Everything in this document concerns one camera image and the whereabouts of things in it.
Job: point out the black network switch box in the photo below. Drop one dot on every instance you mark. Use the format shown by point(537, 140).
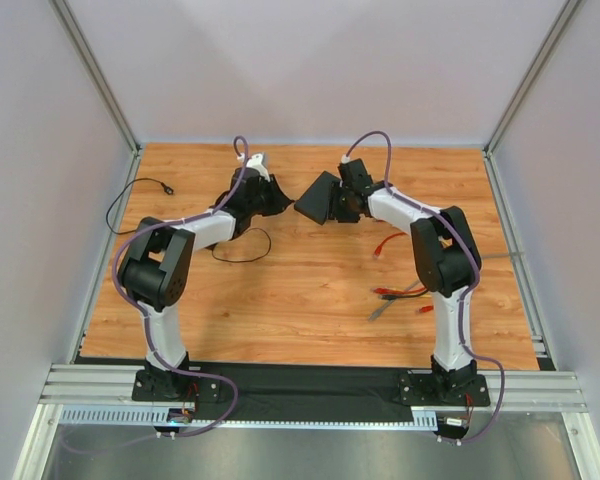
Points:
point(315, 203)

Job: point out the aluminium frame post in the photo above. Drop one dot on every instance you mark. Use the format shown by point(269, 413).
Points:
point(80, 43)
point(564, 18)

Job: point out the right aluminium frame post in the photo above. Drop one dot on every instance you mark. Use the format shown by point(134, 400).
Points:
point(564, 18)

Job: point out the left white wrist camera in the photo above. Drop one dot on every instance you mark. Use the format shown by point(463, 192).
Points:
point(256, 167)

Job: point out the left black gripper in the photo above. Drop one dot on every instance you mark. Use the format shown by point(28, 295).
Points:
point(268, 195)

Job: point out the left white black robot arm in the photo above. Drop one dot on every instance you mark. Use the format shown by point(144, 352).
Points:
point(154, 269)

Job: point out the black cloth strip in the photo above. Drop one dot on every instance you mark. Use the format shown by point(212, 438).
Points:
point(315, 393)

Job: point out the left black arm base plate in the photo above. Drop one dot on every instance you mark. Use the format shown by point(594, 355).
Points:
point(154, 385)

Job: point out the grey slotted cable duct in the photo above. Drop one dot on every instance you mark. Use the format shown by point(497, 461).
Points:
point(168, 418)

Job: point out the left aluminium frame post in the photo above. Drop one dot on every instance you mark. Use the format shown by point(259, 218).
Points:
point(80, 43)

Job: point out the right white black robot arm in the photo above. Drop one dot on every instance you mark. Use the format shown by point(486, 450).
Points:
point(446, 259)

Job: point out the front aluminium rail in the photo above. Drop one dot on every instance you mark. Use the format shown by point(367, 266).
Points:
point(526, 391)

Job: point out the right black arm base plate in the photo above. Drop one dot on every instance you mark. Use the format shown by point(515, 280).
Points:
point(442, 389)

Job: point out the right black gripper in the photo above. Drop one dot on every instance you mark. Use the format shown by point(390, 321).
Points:
point(333, 201)

